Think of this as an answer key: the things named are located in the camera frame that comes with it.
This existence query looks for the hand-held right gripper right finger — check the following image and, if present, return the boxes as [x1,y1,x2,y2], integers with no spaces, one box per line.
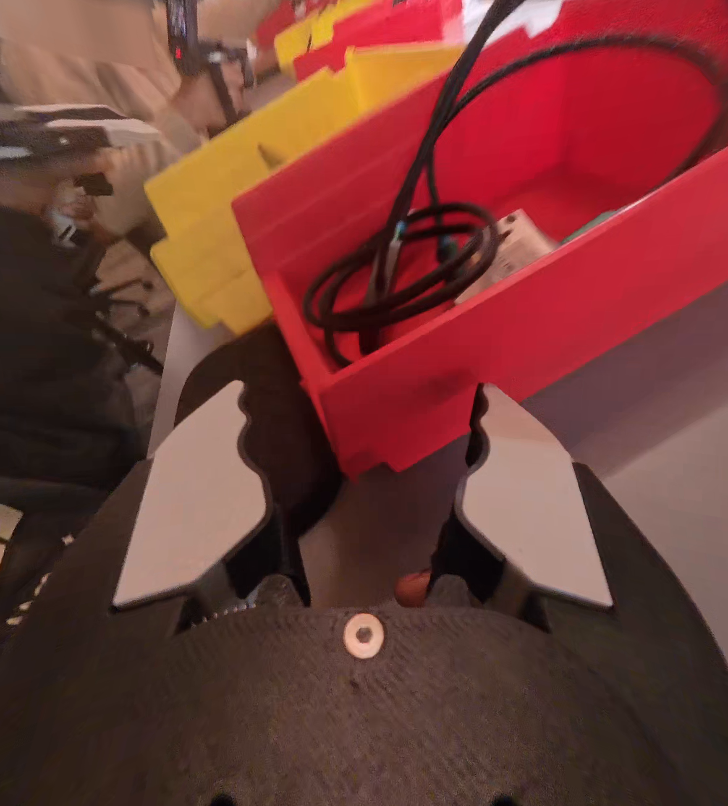
[454,383,615,608]

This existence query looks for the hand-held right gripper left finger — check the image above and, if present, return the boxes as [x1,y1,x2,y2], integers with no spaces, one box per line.
[111,379,275,610]

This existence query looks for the red plastic bin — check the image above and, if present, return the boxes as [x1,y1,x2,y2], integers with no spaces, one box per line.
[232,0,728,481]
[256,0,466,81]

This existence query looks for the black adapter box with cable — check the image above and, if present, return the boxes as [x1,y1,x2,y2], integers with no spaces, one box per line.
[304,203,503,369]

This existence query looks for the silver HDMI splitter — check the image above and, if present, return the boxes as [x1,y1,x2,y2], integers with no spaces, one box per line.
[455,209,560,306]

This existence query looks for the person's right hand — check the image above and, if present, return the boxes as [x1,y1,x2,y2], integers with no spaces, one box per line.
[394,568,434,609]

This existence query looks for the yellow plastic bin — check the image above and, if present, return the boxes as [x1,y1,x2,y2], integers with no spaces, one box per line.
[145,44,466,335]
[274,0,377,71]

